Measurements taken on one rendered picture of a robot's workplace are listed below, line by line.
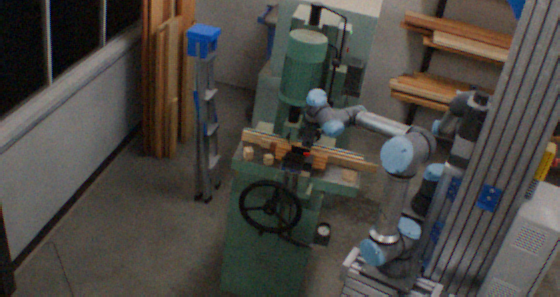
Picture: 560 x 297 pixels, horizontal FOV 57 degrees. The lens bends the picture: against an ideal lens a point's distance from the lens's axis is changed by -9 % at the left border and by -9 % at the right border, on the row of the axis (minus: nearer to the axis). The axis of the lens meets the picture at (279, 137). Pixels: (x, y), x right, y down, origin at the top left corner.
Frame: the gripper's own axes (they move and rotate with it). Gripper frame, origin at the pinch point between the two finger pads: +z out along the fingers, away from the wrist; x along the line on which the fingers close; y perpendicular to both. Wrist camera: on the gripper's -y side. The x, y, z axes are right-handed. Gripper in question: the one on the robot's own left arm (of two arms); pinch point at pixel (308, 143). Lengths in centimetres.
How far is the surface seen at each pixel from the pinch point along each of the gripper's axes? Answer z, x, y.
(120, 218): 112, 108, -22
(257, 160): 17.7, 22.0, -5.2
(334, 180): 17.0, -14.9, -6.6
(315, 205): 29.3, -9.1, -15.7
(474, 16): 111, -105, 215
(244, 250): 63, 21, -36
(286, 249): 57, 0, -32
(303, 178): 7.2, -1.2, -13.8
